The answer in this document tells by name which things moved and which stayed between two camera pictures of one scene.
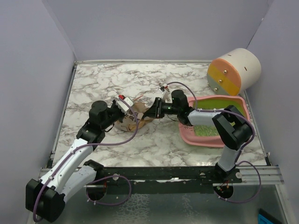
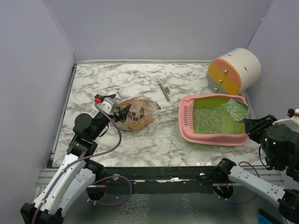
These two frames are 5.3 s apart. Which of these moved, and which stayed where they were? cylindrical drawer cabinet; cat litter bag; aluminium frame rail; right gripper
Moved: right gripper; cat litter bag
Stayed: aluminium frame rail; cylindrical drawer cabinet
